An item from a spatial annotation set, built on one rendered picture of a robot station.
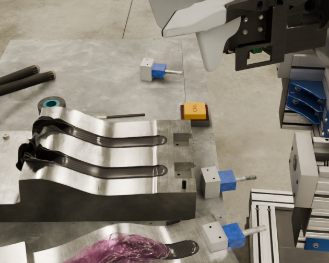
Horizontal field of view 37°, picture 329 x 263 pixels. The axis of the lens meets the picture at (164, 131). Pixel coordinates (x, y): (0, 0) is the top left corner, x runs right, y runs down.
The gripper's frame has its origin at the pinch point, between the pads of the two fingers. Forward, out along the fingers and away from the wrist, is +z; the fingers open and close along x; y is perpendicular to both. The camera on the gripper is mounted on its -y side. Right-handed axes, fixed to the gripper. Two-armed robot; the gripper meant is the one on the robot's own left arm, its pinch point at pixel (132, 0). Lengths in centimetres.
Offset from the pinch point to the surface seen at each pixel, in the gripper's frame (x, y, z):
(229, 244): 22, 57, -21
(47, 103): 88, 51, 6
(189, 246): 25, 58, -14
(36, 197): 46, 52, 13
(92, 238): 30, 53, 4
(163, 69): 93, 49, -32
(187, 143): 54, 53, -24
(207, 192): 41, 59, -24
